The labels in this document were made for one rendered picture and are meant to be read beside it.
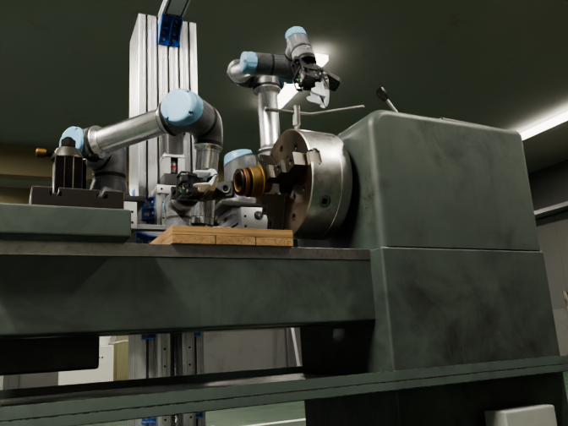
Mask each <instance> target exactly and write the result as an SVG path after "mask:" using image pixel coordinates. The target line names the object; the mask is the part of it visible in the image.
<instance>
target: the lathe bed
mask: <svg viewBox="0 0 568 426"><path fill-rule="evenodd" d="M370 250H371V249H358V248H291V247H258V246H224V245H191V244H157V243H91V242H57V241H23V240H0V341H20V340H39V339H57V338H76V337H95V336H131V335H149V334H168V333H187V332H205V331H224V330H260V329H279V328H298V327H315V326H326V325H341V324H350V323H358V322H366V321H375V309H374V291H373V282H372V273H371V264H370V260H371V259H370Z"/></svg>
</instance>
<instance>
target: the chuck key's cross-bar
mask: <svg viewBox="0 0 568 426"><path fill-rule="evenodd" d="M357 109H364V105H360V106H349V107H343V108H337V109H331V110H326V111H320V112H300V116H306V117H313V116H319V115H325V114H331V113H336V112H346V111H352V110H357ZM265 111H267V112H279V113H286V114H294V111H293V110H286V109H279V108H273V107H265Z"/></svg>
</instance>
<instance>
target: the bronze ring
mask: <svg viewBox="0 0 568 426"><path fill-rule="evenodd" d="M272 184H273V183H267V182H266V176H265V171H264V169H263V167H262V166H255V167H245V168H240V169H237V170H236V171H235V172H234V174H233V180H232V185H233V189H234V192H235V194H236V195H238V196H246V197H255V198H256V199H261V198H262V197H263V195H264V194H265V193H269V192H270V191H271V189H272Z"/></svg>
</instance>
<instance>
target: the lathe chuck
mask: <svg viewBox="0 0 568 426"><path fill-rule="evenodd" d="M313 149H314V150H316V151H318V152H319V159H320V164H319V165H317V164H316V162H311V163H310V164H309V165H308V166H307V167H306V169H305V170H304V171H303V172H302V173H301V174H300V176H299V177H298V178H297V179H296V180H295V181H294V183H292V184H288V185H283V184H282V183H280V184H278V183H273V184H272V189H271V191H270V192H269V193H265V194H283V195H287V196H288V197H290V198H289V199H288V200H287V221H286V230H292V236H293V239H302V240H315V239H317V238H320V237H321V236H323V235H324V234H325V233H326V231H327V230H328V229H329V227H330V225H331V223H332V222H333V220H334V218H335V216H336V212H337V209H338V205H339V202H340V197H341V162H340V157H339V155H338V152H337V149H336V146H335V144H334V143H333V141H332V140H331V138H330V137H329V136H328V135H326V134H324V133H321V132H314V131H307V130H300V129H294V128H291V129H288V130H287V131H285V132H284V133H282V134H281V135H280V137H279V138H278V139H277V140H276V142H275V143H274V145H273V147H272V149H271V152H270V153H271V154H272V156H273V157H274V159H275V160H276V162H278V161H279V160H284V161H285V160H286V159H287V158H288V157H289V156H290V155H291V154H292V152H299V153H307V152H308V151H309V150H313ZM324 195H327V196H329V197H330V203H329V204H328V205H327V206H326V207H321V206H320V198H321V197H322V196H324Z"/></svg>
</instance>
